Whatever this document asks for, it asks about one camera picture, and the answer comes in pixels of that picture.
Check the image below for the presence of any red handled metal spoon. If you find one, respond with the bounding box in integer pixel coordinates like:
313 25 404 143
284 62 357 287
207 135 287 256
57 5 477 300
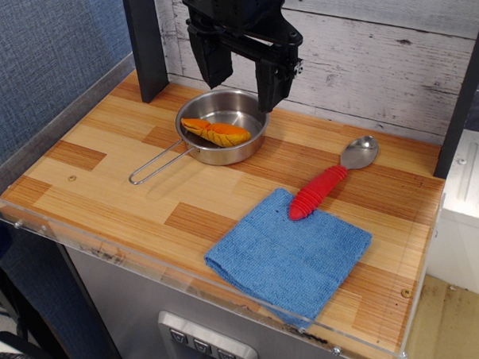
288 136 379 221

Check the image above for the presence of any steel button control panel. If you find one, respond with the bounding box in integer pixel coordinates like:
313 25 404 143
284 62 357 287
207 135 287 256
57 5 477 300
157 311 258 359

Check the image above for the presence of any blue folded cloth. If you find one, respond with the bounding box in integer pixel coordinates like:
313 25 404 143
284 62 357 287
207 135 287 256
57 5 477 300
204 188 372 330

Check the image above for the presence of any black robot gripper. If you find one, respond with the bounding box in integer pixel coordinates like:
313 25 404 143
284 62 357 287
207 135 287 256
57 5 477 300
183 0 303 113

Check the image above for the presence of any small steel saucepan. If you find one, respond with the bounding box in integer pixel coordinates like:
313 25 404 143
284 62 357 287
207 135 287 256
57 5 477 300
129 89 270 185

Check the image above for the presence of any clear acrylic front guard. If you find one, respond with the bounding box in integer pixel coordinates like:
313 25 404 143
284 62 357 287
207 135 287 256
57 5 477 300
0 164 445 359

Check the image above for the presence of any dark left vertical post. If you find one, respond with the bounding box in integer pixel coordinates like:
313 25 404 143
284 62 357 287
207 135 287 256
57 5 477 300
122 0 168 103

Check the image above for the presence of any dark right vertical post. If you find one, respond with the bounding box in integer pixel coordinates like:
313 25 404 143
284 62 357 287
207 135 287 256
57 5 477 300
433 32 479 179

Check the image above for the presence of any white ridged side unit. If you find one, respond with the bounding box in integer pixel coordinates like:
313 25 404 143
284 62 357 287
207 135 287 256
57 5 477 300
427 129 479 294

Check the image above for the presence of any dark vertical post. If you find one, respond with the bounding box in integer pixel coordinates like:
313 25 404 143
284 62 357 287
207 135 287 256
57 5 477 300
433 32 479 179
122 0 168 103

